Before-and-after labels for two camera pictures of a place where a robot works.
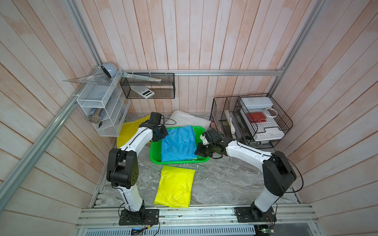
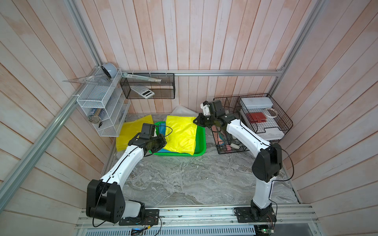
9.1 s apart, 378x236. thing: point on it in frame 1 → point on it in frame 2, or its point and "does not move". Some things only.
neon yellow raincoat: [175, 187] → [180, 134]
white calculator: [143, 91] does not move
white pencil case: [258, 102] does not move
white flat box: [270, 133] does not move
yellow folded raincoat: [128, 128] does not move
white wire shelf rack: [106, 104] does not move
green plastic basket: [155, 156] → [200, 143]
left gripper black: [165, 133] → [163, 142]
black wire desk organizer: [257, 120] does not move
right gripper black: [198, 150] → [200, 117]
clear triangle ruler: [100, 79] does not move
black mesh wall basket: [166, 88] does not move
